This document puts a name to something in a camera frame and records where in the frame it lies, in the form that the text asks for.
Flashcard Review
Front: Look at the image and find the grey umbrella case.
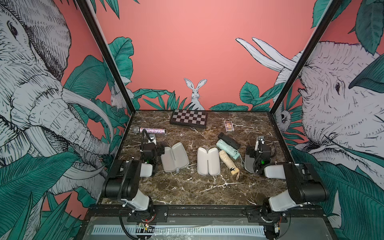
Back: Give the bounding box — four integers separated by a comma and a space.
244, 155, 255, 174
161, 142, 190, 173

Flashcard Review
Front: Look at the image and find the mint green umbrella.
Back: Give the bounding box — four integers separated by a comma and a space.
216, 139, 241, 160

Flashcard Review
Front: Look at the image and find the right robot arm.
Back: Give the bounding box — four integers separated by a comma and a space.
244, 144, 329, 212

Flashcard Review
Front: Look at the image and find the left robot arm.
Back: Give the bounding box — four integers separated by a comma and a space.
101, 143, 164, 214

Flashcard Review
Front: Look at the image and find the black folded umbrella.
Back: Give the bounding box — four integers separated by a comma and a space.
218, 132, 241, 150

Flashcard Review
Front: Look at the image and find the beige folded umbrella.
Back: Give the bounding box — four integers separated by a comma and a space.
219, 150, 240, 180

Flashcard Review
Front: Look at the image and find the middle open white umbrella case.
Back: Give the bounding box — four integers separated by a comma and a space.
197, 148, 221, 176

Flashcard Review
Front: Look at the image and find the glitter purple microphone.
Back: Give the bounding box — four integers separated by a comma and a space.
132, 126, 166, 134

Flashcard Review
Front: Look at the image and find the playing card box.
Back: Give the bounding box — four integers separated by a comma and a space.
224, 121, 235, 132

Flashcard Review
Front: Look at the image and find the folding chessboard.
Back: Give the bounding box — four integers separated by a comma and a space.
170, 110, 207, 129

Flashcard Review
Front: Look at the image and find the white slotted cable duct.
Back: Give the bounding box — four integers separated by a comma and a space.
90, 224, 266, 237

